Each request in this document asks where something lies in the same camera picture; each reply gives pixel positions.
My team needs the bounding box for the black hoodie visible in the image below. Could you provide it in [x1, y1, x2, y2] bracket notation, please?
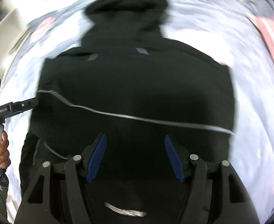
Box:
[14, 0, 237, 224]

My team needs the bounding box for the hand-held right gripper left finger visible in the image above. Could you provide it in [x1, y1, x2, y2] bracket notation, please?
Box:
[14, 133, 107, 224]

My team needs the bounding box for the grey floral blanket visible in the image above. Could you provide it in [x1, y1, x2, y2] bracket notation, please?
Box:
[2, 0, 274, 217]

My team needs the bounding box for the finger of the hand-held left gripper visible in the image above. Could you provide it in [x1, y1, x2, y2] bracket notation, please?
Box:
[12, 98, 39, 114]

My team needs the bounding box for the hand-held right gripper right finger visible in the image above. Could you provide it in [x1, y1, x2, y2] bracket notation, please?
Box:
[164, 134, 260, 224]

